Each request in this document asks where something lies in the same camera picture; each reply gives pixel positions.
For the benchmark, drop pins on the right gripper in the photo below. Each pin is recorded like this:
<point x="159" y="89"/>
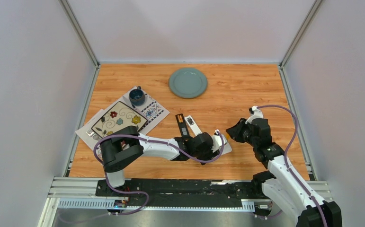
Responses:
<point x="234" y="132"/>

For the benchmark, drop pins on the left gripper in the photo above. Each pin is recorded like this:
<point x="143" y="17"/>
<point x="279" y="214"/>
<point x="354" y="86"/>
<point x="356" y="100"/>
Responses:
<point x="210" y="155"/>

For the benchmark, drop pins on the white remote with QR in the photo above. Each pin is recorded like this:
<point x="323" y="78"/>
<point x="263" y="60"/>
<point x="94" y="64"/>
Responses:
<point x="192" y="124"/>

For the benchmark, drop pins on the white remote with batteries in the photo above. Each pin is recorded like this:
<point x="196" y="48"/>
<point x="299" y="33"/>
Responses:
<point x="226" y="148"/>

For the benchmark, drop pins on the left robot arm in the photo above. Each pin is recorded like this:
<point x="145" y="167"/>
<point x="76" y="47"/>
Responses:
<point x="118" y="150"/>

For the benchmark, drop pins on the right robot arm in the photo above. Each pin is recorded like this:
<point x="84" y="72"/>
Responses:
<point x="281" y="182"/>

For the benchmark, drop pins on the black remote control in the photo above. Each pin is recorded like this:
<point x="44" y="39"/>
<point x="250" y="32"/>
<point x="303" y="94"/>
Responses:
<point x="182" y="126"/>

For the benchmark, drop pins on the grey-green round plate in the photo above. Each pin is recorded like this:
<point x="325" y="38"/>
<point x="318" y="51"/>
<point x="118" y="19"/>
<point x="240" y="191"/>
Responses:
<point x="188" y="83"/>

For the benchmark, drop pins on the patterned paper placemat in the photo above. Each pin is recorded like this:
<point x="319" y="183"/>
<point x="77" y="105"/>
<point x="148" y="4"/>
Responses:
<point x="151" y="109"/>

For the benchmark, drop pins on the dark blue cup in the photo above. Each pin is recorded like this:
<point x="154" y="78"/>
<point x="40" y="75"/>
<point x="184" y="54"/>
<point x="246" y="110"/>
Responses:
<point x="137" y="96"/>

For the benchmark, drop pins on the floral square plate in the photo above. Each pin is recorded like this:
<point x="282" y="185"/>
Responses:
<point x="118" y="117"/>

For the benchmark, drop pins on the metal fork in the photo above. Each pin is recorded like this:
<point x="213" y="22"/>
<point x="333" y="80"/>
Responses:
<point x="93" y="135"/>

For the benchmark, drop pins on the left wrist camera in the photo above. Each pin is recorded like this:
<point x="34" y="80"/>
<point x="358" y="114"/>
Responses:
<point x="219" y="137"/>

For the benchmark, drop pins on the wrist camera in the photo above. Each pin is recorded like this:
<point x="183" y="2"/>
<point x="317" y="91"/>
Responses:
<point x="219" y="137"/>
<point x="255" y="113"/>

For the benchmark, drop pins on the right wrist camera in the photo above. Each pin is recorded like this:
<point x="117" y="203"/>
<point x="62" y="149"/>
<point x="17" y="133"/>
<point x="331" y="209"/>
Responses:
<point x="255" y="113"/>

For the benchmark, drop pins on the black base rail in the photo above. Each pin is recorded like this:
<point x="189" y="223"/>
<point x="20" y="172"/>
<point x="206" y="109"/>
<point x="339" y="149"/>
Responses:
<point x="186" y="193"/>

